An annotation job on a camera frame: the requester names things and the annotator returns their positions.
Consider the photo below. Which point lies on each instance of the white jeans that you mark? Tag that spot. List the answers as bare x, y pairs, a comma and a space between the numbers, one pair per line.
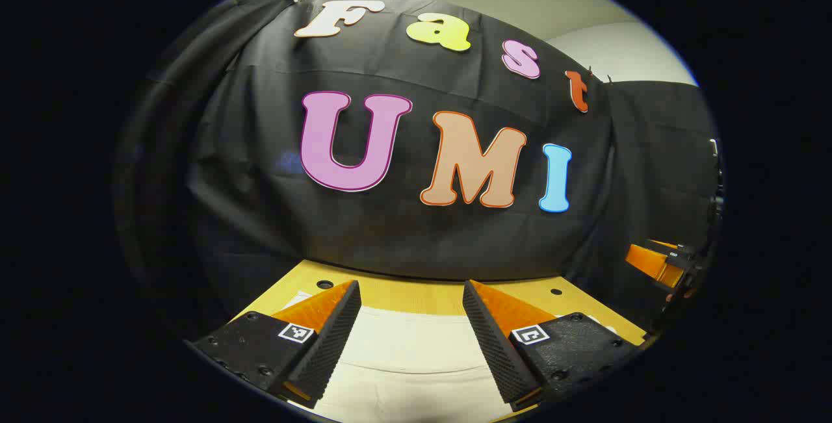
416, 358

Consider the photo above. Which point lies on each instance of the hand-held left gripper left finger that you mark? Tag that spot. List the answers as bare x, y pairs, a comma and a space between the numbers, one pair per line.
335, 338

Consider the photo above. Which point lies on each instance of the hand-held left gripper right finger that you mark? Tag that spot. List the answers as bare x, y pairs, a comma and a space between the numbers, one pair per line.
494, 345

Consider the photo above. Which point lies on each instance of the black backdrop cloth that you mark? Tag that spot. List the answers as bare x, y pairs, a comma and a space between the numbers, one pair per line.
260, 228

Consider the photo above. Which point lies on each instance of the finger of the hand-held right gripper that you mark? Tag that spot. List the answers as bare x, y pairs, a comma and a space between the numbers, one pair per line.
650, 266

